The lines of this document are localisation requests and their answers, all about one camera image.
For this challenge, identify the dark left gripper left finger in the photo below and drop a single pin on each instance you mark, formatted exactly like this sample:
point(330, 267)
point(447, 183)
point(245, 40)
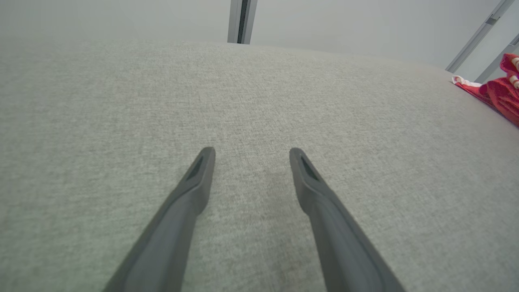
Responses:
point(170, 239)

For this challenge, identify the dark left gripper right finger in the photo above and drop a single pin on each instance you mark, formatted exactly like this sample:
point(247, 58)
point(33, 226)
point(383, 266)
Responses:
point(344, 247)

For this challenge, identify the red shorts white stripes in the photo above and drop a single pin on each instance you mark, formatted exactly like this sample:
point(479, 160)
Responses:
point(502, 95)

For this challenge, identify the grey fabric sofa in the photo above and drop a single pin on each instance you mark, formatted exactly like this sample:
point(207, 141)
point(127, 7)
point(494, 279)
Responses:
point(259, 105)

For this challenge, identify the grey partition post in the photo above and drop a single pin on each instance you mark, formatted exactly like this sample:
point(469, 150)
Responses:
point(242, 20)

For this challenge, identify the grey slanted wall frame strip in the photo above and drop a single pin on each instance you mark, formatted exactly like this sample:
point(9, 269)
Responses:
point(480, 34)
point(496, 61)

